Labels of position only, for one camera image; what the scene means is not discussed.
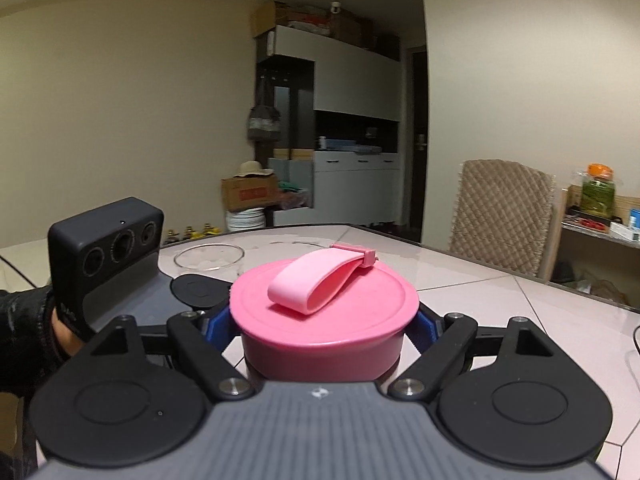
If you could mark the stack of white plates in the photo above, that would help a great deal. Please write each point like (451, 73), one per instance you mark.
(245, 220)

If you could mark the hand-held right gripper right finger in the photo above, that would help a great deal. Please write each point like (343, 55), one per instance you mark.
(426, 327)

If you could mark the green jar with orange lid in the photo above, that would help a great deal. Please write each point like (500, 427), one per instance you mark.
(598, 192)

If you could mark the white and blue box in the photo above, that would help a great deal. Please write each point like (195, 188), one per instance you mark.
(634, 221)

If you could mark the wooden side shelf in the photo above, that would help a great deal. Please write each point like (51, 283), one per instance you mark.
(590, 250)

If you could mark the yellow toy cars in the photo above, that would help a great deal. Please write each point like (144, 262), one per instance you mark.
(192, 233)

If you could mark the grey wall cabinet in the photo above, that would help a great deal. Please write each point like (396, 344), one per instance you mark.
(350, 85)

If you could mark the blue tray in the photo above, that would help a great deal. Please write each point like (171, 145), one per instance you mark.
(352, 146)

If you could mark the person's left forearm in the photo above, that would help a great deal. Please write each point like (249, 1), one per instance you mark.
(25, 335)

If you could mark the plain cardboard box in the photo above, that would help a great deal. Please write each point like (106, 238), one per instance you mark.
(265, 19)

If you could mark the grey hanging bag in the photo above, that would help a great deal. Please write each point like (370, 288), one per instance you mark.
(264, 122)

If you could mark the dark door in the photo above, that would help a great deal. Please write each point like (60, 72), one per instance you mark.
(417, 135)

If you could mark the chair with quilted cover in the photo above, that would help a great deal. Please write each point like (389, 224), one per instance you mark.
(500, 210)

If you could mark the clear glass bowl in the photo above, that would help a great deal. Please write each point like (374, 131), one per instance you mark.
(210, 260)

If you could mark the person's left hand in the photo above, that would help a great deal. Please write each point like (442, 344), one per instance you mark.
(67, 335)

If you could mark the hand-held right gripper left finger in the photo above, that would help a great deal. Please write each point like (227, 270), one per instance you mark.
(220, 325)

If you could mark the straw hat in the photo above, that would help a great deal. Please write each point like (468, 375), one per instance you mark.
(255, 169)

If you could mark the cardboard box with red print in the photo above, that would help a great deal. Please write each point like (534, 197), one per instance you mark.
(250, 192)

